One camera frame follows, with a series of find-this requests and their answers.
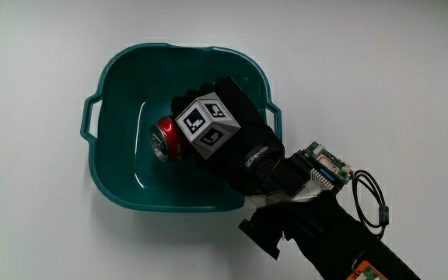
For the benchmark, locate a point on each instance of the person's right hand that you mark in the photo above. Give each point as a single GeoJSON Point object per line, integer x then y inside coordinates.
{"type": "Point", "coordinates": [247, 132]}

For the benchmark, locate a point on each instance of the red cola can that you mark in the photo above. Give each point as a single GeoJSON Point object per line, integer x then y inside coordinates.
{"type": "Point", "coordinates": [167, 139]}

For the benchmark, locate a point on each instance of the teal plastic basin plate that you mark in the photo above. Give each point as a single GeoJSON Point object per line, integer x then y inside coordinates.
{"type": "Point", "coordinates": [130, 155]}

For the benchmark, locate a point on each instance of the person's right forearm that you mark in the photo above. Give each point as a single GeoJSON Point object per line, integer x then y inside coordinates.
{"type": "Point", "coordinates": [325, 229]}

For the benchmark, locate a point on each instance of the green circuit board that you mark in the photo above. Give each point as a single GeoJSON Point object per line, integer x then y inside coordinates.
{"type": "Point", "coordinates": [327, 163]}

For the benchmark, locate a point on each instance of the orange electronic module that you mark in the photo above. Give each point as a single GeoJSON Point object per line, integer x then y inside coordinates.
{"type": "Point", "coordinates": [366, 273]}

